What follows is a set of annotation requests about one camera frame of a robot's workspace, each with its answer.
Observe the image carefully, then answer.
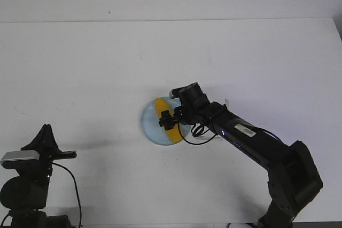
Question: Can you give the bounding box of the clear tape strip horizontal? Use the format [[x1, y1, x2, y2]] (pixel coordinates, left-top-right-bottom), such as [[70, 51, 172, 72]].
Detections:
[[196, 135, 222, 141]]

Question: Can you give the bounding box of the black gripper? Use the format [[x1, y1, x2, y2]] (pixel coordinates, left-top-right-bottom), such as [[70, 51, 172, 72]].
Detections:
[[159, 88, 210, 131], [21, 124, 77, 177]]

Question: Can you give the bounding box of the yellow corn cob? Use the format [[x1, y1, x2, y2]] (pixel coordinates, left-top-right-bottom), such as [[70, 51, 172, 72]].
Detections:
[[154, 98, 182, 144]]

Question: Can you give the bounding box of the light blue round plate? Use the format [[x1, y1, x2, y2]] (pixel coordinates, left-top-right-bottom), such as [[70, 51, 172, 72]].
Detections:
[[140, 97, 191, 146]]

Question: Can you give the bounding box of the clear tape strip vertical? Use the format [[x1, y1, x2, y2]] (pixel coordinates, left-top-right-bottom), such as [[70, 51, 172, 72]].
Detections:
[[224, 98, 229, 109]]

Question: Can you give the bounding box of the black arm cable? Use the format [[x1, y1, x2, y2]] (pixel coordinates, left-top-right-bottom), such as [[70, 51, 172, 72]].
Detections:
[[52, 162, 82, 227], [176, 121, 217, 145]]

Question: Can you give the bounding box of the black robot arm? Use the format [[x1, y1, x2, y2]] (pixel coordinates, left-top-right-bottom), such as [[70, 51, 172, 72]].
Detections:
[[159, 82, 323, 227], [1, 124, 77, 227]]

